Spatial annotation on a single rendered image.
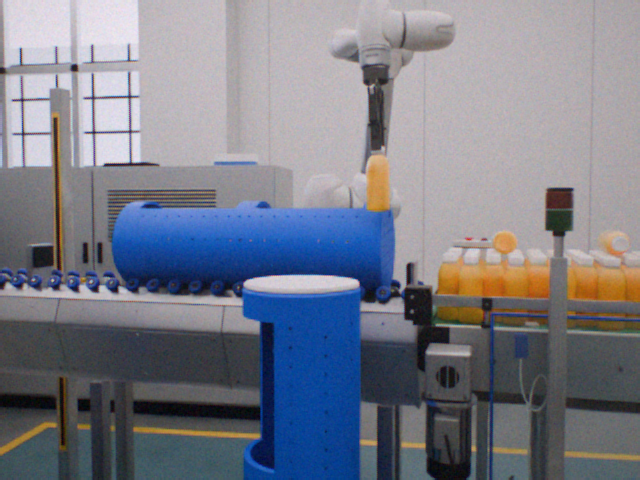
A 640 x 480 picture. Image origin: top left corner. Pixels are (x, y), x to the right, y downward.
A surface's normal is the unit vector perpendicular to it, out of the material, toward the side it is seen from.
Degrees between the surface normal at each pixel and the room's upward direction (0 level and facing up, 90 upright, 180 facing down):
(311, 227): 63
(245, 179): 90
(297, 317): 90
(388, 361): 110
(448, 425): 90
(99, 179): 90
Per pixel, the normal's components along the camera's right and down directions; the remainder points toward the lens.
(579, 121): -0.15, 0.05
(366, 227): -0.24, -0.41
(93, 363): -0.25, 0.38
